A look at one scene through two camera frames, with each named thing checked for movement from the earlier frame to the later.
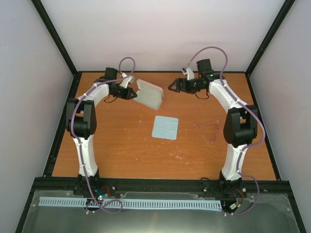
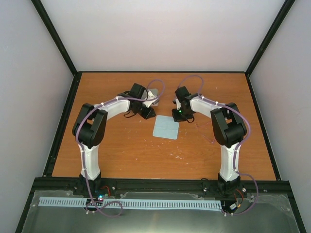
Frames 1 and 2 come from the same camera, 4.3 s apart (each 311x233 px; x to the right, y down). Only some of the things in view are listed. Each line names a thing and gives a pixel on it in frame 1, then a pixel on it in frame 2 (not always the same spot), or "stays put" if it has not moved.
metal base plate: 266,213 stays put
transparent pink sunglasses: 209,130 stays put
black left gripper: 126,95 -> 147,115
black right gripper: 177,81 -> 176,117
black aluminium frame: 49,183 stays put
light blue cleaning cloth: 165,127 stays put
